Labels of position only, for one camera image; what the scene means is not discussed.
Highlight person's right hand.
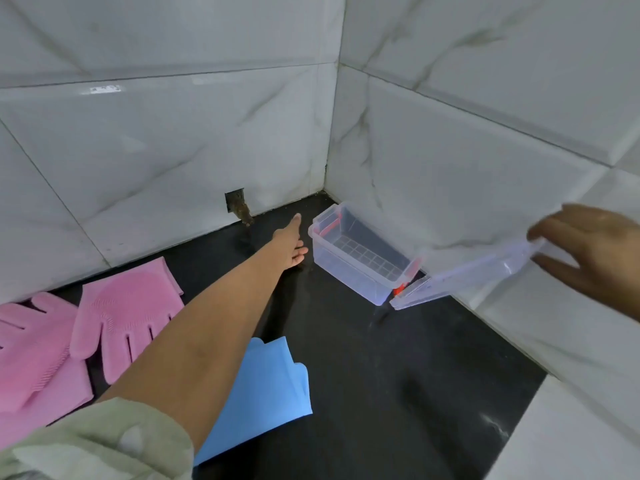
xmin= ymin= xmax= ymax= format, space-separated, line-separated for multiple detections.
xmin=527 ymin=203 xmax=640 ymax=323

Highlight person's left forearm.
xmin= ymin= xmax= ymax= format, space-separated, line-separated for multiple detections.
xmin=97 ymin=239 xmax=291 ymax=453

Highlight pink silicone glove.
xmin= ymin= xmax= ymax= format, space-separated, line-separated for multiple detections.
xmin=69 ymin=257 xmax=186 ymax=385
xmin=0 ymin=292 xmax=96 ymax=438

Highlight person's left hand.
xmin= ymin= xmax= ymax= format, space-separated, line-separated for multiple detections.
xmin=271 ymin=213 xmax=310 ymax=271

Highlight brown pipe stub in wall hole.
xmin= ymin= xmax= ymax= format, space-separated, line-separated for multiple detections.
xmin=224 ymin=188 xmax=255 ymax=227

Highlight pale green shirt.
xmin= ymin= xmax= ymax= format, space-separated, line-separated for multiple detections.
xmin=0 ymin=397 xmax=196 ymax=480

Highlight clear plastic storage box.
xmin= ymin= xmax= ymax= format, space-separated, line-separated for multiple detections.
xmin=307 ymin=203 xmax=426 ymax=307

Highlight clear plastic box lid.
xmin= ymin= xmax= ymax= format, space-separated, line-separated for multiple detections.
xmin=389 ymin=238 xmax=549 ymax=311

